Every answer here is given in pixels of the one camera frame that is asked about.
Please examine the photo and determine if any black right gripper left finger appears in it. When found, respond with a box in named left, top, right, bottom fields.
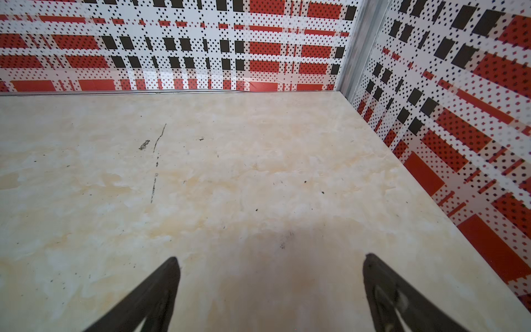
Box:
left=86, top=257, right=181, bottom=331

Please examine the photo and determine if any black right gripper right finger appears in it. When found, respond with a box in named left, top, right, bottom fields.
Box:
left=362, top=253, right=466, bottom=331

